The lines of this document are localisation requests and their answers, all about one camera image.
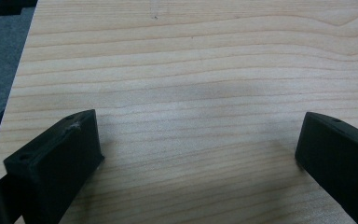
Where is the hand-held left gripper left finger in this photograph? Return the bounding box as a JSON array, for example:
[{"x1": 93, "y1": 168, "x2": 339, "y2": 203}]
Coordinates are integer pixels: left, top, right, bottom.
[{"x1": 3, "y1": 108, "x2": 105, "y2": 224}]

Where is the black object on floor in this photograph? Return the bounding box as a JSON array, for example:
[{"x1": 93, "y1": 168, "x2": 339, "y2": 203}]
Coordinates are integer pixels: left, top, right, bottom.
[{"x1": 0, "y1": 0, "x2": 39, "y2": 18}]

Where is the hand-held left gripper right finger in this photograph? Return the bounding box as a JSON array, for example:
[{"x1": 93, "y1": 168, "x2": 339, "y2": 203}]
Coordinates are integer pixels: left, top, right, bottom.
[{"x1": 294, "y1": 111, "x2": 358, "y2": 224}]

